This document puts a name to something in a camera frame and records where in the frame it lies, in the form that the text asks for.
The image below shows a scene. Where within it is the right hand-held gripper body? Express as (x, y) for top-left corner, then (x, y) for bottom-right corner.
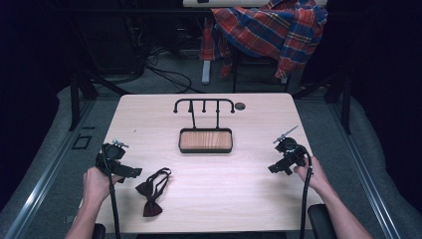
(273, 124), (311, 167)

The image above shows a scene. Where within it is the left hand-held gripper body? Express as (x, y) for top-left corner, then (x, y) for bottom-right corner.
(95, 138), (130, 177)

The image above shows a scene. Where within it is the dark red bow tie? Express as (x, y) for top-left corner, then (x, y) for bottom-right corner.
(134, 166), (173, 218)

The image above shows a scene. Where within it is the black rack with wooden tray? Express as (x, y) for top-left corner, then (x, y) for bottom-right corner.
(172, 98), (236, 154)

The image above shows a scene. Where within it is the person's left hand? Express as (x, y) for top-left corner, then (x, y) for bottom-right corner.
(82, 165), (123, 209)

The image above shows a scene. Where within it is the person's right hand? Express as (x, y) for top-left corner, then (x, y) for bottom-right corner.
(293, 155), (330, 197)

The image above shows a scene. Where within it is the black armrest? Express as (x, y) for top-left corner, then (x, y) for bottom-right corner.
(92, 223), (106, 239)
(307, 203), (338, 239)

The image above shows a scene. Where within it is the black metal stand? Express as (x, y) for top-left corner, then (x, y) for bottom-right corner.
(291, 73), (353, 135)
(67, 70), (131, 132)

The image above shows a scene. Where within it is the black chair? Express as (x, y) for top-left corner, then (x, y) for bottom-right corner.
(230, 49), (293, 95)

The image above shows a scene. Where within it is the red blue plaid cloth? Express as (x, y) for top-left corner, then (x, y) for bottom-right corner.
(199, 0), (329, 80)

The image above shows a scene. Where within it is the white desk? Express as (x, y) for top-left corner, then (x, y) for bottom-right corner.
(181, 0), (328, 9)

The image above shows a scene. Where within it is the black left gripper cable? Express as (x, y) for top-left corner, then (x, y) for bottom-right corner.
(101, 148), (121, 239)

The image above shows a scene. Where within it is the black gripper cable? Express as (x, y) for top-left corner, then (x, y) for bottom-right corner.
(101, 148), (121, 239)
(298, 147), (316, 239)

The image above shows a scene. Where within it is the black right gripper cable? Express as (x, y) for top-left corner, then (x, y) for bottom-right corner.
(298, 147), (316, 239)

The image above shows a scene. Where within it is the aluminium floor rail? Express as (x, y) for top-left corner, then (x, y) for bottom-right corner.
(326, 99), (404, 239)
(0, 99), (98, 239)

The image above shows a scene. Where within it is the bundle of floor cables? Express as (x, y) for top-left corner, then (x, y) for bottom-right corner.
(142, 46), (204, 95)

